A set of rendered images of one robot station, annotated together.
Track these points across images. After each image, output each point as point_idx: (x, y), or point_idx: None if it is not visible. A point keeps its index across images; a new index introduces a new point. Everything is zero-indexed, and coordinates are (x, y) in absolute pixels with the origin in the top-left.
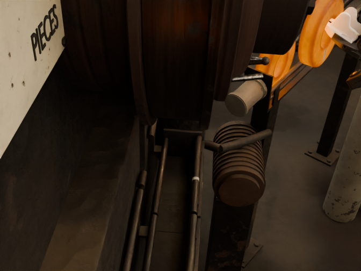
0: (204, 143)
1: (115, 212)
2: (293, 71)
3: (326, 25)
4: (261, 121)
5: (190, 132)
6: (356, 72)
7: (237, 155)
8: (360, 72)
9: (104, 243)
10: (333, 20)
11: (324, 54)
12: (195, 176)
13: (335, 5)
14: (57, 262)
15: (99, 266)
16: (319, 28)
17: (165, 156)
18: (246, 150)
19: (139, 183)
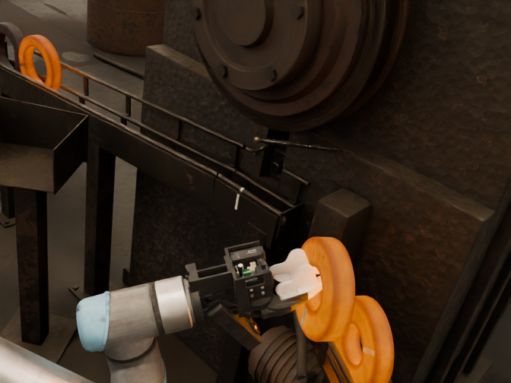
0: (274, 216)
1: (214, 88)
2: (341, 368)
3: (312, 267)
4: None
5: (287, 209)
6: (252, 322)
7: (294, 339)
8: (246, 318)
9: (199, 74)
10: (319, 282)
11: (303, 314)
12: (244, 188)
13: (324, 259)
14: (203, 67)
15: (192, 71)
16: (305, 248)
17: (278, 197)
18: (296, 354)
19: (248, 146)
